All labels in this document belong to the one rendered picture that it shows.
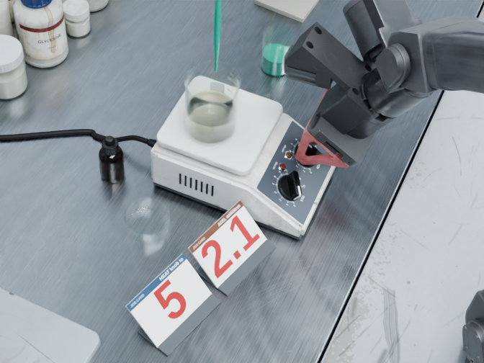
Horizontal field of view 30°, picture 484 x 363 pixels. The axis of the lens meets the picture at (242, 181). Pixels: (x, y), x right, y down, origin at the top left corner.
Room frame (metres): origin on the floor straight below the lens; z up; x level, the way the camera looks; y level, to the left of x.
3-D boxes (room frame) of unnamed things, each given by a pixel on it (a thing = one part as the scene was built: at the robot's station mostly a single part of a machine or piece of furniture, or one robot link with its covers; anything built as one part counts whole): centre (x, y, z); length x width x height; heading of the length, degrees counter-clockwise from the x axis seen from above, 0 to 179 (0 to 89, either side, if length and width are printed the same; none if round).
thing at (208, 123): (0.70, 0.04, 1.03); 0.07 x 0.06 x 0.08; 34
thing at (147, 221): (0.61, 0.11, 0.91); 0.06 x 0.06 x 0.02
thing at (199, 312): (0.50, 0.06, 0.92); 0.09 x 0.06 x 0.04; 145
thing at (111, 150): (0.69, 0.16, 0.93); 0.03 x 0.03 x 0.07
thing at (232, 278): (0.58, 0.00, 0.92); 0.09 x 0.06 x 0.04; 145
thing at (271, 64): (0.90, -0.03, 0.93); 0.04 x 0.04 x 0.06
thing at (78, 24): (0.94, 0.25, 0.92); 0.04 x 0.04 x 0.04
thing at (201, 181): (0.71, 0.01, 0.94); 0.22 x 0.13 x 0.08; 71
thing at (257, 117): (0.71, 0.03, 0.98); 0.12 x 0.12 x 0.01; 71
